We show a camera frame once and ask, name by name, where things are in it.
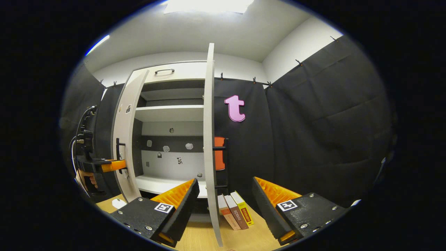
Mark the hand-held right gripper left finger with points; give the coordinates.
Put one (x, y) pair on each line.
(186, 209)

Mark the cabinet door with cat sticker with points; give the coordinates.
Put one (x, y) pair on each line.
(209, 122)

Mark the yellow book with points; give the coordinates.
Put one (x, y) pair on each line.
(245, 211)

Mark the ceiling light strip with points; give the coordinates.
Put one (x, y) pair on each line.
(98, 44)

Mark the white double-door shoe cabinet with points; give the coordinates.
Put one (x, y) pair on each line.
(181, 71)

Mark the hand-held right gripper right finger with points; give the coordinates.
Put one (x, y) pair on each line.
(266, 209)

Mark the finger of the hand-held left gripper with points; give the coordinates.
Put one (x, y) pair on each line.
(113, 165)

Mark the white and orange book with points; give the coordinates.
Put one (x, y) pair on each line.
(228, 214)

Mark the ceiling light panel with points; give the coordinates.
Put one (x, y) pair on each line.
(209, 5)

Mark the black backdrop cloth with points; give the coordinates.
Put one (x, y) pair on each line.
(313, 139)

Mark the white cabinet shelf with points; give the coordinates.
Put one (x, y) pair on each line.
(156, 184)
(167, 113)
(174, 94)

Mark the white tape roll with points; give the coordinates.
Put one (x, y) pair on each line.
(118, 203)

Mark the cabinet door with camera sticker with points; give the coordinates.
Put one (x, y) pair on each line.
(132, 90)

